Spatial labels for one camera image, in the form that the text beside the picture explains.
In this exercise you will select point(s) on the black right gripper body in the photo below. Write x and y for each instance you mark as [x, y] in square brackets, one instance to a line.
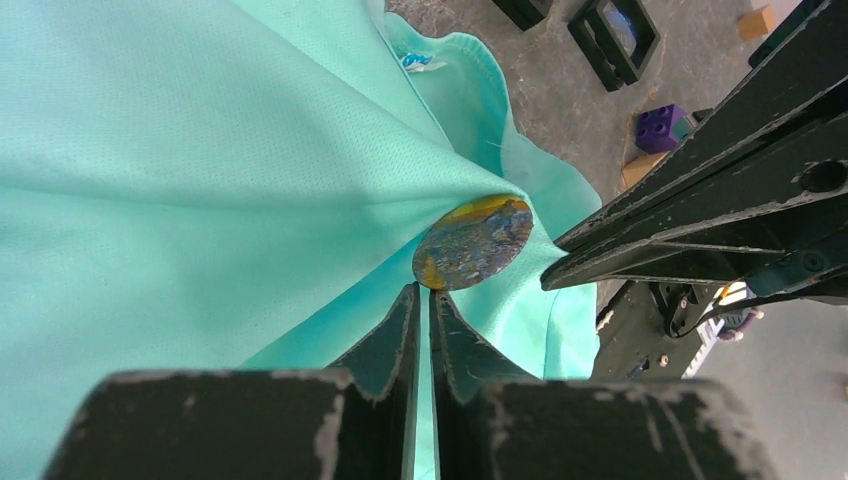
[814, 263]

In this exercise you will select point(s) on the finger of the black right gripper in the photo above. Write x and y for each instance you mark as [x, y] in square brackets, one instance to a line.
[796, 84]
[719, 229]

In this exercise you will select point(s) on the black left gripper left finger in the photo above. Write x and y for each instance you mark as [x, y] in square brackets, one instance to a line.
[354, 419]

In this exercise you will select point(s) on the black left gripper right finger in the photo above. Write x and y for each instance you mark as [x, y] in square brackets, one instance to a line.
[494, 420]

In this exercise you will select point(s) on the orange round brooch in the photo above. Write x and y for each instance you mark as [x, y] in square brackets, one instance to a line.
[473, 242]

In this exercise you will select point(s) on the mint green garment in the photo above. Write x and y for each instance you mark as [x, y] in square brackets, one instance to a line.
[220, 184]

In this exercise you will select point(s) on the small wooden cube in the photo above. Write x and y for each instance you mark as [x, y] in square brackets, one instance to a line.
[756, 23]
[635, 170]

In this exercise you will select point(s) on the purple toy brick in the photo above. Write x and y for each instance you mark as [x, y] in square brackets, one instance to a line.
[662, 129]

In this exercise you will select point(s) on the black square frame middle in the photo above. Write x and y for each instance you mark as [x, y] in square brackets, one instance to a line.
[618, 38]

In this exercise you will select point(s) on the black square frame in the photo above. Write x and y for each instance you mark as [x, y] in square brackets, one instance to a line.
[525, 14]
[618, 38]

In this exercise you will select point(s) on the black square frame far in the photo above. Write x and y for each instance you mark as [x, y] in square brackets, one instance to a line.
[525, 14]

